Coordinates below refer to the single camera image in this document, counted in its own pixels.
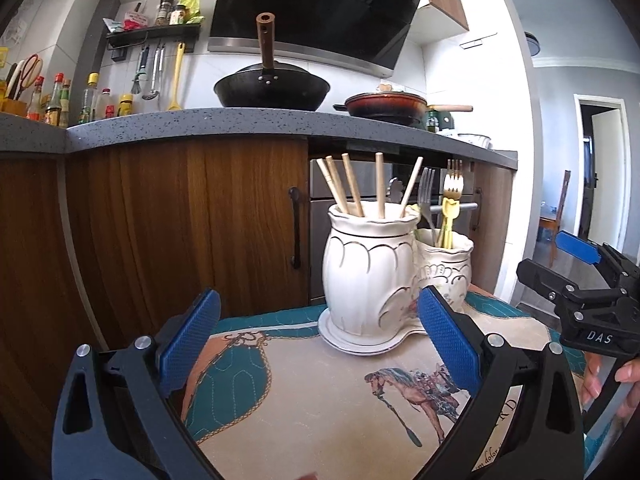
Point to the black range hood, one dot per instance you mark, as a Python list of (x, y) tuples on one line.
[(310, 5)]

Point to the silver fork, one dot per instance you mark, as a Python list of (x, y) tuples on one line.
[(426, 195)]

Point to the tall white ceramic utensil jar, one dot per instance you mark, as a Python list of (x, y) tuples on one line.
[(360, 280)]

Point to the white ceramic saucer base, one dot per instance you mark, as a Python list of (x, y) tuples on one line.
[(350, 346)]

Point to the yellow spatula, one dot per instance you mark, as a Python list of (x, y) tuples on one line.
[(175, 100)]

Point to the metal whisk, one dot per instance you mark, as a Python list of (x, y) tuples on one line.
[(140, 80)]

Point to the white door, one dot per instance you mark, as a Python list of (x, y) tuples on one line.
[(607, 170)]

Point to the wooden chopstick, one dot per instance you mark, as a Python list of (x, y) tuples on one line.
[(380, 185), (330, 185), (411, 187), (352, 185), (338, 185)]

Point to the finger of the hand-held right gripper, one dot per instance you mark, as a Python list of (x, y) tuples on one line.
[(577, 247), (545, 276)]

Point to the red frying pan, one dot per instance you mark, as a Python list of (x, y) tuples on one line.
[(385, 105)]

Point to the metal ladle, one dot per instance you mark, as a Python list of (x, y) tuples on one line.
[(155, 75)]

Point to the black wok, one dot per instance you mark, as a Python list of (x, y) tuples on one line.
[(270, 90)]

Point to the large yellow oil bottle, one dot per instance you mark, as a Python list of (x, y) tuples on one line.
[(3, 62)]

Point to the narrow wooden base cabinet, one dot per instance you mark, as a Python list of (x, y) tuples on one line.
[(495, 220)]

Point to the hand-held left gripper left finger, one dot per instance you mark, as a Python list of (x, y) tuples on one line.
[(192, 330)]

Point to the dark green container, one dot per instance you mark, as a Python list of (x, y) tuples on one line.
[(439, 121)]

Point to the gold fork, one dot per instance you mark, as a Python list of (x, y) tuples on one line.
[(455, 166), (452, 187)]

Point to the short white ceramic utensil jar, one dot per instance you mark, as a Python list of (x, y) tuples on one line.
[(445, 270)]

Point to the grey speckled countertop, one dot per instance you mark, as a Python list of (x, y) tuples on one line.
[(200, 122)]

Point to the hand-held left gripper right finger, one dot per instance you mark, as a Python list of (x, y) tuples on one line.
[(447, 340)]

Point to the red packet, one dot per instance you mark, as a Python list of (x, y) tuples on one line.
[(136, 21)]

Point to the white fluted bowl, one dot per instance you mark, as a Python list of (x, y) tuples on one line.
[(475, 140)]

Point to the wooden chair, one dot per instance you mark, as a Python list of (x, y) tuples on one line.
[(565, 195)]

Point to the round ceiling lamp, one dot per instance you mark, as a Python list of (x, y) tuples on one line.
[(533, 45)]

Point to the person's right hand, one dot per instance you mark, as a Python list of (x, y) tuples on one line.
[(592, 380)]

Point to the black wall shelf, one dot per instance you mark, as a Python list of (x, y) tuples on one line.
[(155, 35)]

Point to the small spice jar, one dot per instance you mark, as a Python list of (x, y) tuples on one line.
[(177, 16)]

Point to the dark lid spice jar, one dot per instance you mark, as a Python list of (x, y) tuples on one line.
[(164, 12)]

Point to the row of sauce bottles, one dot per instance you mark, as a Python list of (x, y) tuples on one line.
[(90, 105)]

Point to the horse print table mat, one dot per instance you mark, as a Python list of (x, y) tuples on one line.
[(325, 400)]

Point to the green snack packet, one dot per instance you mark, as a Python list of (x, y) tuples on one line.
[(192, 7)]

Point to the wooden knife block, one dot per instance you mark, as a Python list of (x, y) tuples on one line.
[(12, 106)]

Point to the white and green packet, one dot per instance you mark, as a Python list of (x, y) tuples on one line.
[(112, 25)]

